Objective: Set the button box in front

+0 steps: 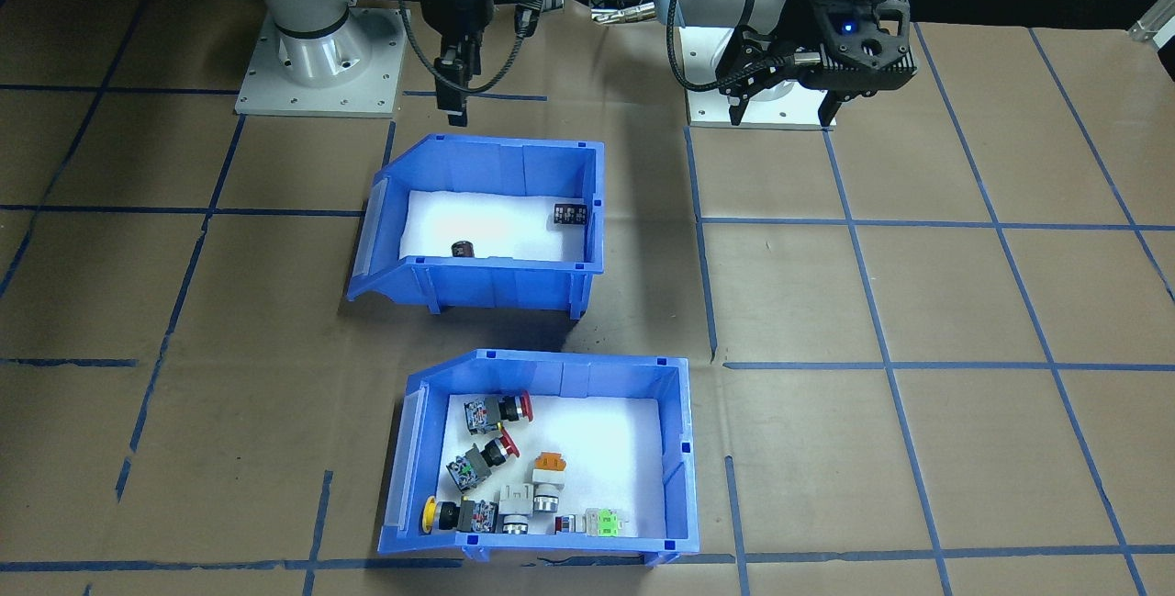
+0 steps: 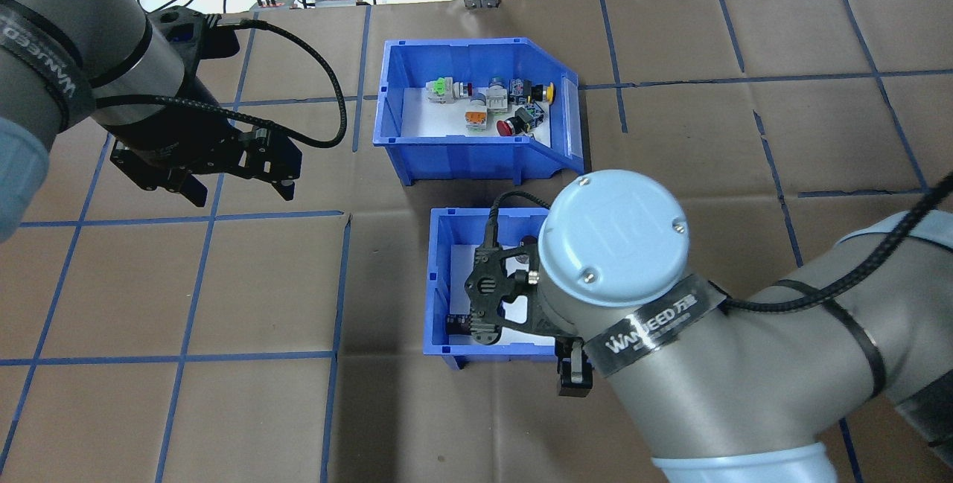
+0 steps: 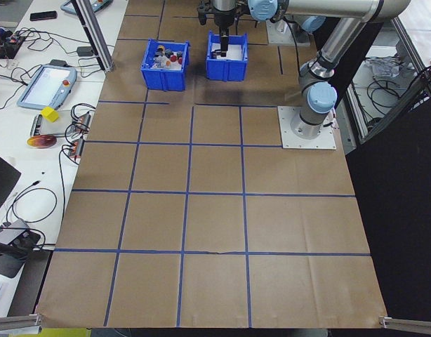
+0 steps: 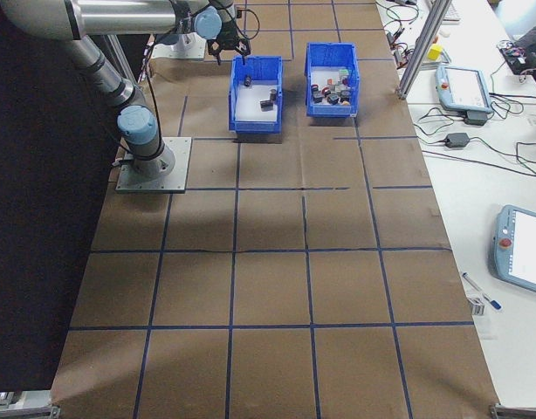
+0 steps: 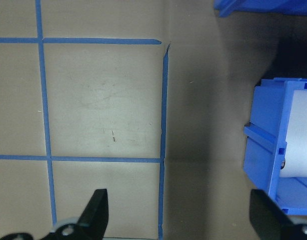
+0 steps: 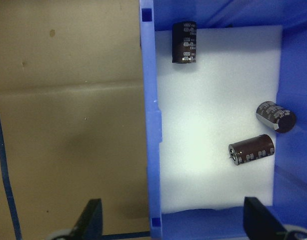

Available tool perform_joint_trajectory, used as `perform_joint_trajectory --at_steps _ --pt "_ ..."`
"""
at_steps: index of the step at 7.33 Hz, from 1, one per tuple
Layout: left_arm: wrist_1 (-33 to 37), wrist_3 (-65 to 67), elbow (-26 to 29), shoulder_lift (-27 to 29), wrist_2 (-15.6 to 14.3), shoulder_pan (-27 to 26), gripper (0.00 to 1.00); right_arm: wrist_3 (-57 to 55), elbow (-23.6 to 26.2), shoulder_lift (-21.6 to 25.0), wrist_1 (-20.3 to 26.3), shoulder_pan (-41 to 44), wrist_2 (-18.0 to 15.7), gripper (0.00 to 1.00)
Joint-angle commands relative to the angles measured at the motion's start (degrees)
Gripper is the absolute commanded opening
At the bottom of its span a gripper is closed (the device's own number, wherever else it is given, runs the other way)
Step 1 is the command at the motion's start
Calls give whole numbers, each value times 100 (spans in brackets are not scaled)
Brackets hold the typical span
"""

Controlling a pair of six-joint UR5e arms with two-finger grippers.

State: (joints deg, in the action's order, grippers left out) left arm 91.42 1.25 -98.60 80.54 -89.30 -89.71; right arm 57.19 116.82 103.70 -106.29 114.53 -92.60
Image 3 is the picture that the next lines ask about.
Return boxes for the aluminium frame post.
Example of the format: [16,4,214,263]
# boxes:
[70,0,117,73]

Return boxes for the aluminium profile bar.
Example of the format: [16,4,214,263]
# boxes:
[378,315,431,333]
[0,313,44,335]

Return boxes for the light blue teach pendant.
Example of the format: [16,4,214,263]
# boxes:
[60,0,114,15]
[16,64,79,111]

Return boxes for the silver metal frame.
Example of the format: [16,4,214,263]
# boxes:
[341,0,431,145]

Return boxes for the yellow cube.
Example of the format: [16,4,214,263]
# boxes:
[39,107,60,123]

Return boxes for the white side desk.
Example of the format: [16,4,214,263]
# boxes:
[0,0,128,317]

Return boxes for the orange black cable adapter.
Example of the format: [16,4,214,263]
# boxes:
[65,138,86,159]
[71,111,93,133]

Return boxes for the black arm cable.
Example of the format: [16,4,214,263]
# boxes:
[284,16,304,75]

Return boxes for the white square base plate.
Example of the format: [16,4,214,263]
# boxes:
[266,19,311,47]
[277,105,338,151]

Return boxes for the black cables in frame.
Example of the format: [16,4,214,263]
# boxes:
[366,79,402,113]

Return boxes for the blue bin with black parts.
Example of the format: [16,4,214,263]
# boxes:
[205,30,250,82]

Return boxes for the orange red disc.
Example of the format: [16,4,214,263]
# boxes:
[27,136,58,150]

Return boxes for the grey hub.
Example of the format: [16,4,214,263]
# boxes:
[0,219,31,249]

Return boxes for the white flat pad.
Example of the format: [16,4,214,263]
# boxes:
[39,121,68,138]

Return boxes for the yellow green item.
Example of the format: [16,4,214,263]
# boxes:
[8,327,91,337]

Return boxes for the silver metal box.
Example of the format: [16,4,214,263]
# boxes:
[28,114,44,138]

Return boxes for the blue bin with buttons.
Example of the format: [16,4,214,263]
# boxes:
[140,38,191,92]

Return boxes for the tangled black desk cables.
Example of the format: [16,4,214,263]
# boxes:
[10,29,107,87]

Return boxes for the crumpled white plastic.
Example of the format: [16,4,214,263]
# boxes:
[364,58,401,80]

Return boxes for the long black desk cable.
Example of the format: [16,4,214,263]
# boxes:
[32,142,83,252]

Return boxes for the black button box device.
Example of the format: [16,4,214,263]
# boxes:
[11,230,41,252]

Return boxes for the black flat mat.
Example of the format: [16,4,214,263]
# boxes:
[0,150,22,220]

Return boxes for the grey desktop device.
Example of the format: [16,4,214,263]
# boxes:
[0,249,26,280]

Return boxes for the coiled black cable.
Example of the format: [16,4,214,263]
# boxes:
[4,180,58,225]

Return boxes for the black smartphone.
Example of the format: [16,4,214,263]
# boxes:
[29,11,58,22]

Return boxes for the black circuit board with wires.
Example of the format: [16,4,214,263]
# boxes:
[0,20,27,60]

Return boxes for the black frame cover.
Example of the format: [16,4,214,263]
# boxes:
[344,91,431,322]
[312,13,388,95]

